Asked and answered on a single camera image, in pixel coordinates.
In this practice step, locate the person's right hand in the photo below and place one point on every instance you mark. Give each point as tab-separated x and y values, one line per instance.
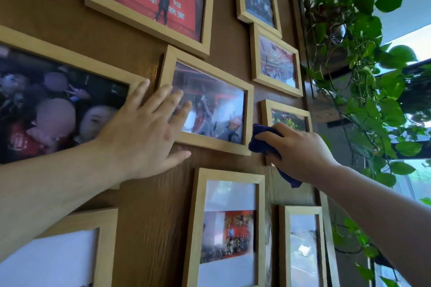
303	155

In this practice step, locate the person's left hand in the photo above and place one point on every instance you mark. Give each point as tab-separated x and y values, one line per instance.
138	138

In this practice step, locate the person's left middle finger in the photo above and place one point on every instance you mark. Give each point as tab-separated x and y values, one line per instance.
168	107

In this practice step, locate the person's right fingers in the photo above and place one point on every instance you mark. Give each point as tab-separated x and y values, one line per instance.
271	135

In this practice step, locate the person's left little finger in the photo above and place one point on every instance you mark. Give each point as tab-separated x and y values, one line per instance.
136	93

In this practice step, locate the person's left thumb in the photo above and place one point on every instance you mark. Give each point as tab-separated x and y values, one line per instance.
175	159

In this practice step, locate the dark blue cleaning cloth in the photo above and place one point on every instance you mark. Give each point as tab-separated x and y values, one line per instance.
259	145

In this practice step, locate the wooden frame red building photo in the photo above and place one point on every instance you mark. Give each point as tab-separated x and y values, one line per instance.
219	108

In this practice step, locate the person's left forearm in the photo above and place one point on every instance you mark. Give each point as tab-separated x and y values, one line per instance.
50	189

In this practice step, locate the person's right forearm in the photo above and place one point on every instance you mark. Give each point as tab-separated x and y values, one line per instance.
380	216

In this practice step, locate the green pothos vine plant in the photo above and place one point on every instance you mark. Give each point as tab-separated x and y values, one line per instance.
370	101

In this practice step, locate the glass plant vase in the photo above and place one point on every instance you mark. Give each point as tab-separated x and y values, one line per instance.
338	34

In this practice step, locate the small wooden frame garden photo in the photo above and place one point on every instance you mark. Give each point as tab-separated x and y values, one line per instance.
289	117

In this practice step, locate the wooden frame red temple photo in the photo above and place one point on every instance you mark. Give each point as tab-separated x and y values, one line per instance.
276	61

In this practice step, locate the large wooden frame crowd photo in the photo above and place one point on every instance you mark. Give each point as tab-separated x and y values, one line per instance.
50	101

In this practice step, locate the tall wooden frame matted photo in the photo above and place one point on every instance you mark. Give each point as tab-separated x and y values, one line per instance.
229	229

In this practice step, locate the dark wall shelf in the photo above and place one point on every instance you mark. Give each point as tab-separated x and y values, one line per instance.
331	68

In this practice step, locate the wooden frame red stage photo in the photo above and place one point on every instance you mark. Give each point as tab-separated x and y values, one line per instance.
148	1

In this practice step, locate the tall wooden frame pale photo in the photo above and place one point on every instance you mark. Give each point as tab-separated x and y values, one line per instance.
303	246

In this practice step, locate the wooden frame white mat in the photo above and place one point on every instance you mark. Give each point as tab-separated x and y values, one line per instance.
67	256

